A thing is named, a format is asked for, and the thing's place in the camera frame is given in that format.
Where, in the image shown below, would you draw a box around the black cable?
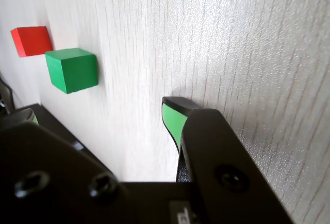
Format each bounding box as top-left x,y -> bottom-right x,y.
0,72 -> 24,114

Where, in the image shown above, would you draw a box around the red cube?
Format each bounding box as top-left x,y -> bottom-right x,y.
10,26 -> 54,57

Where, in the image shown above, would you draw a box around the green cube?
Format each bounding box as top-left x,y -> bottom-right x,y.
44,47 -> 99,94

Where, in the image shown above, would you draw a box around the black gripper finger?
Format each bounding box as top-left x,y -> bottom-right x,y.
0,102 -> 135,224
161,96 -> 295,224

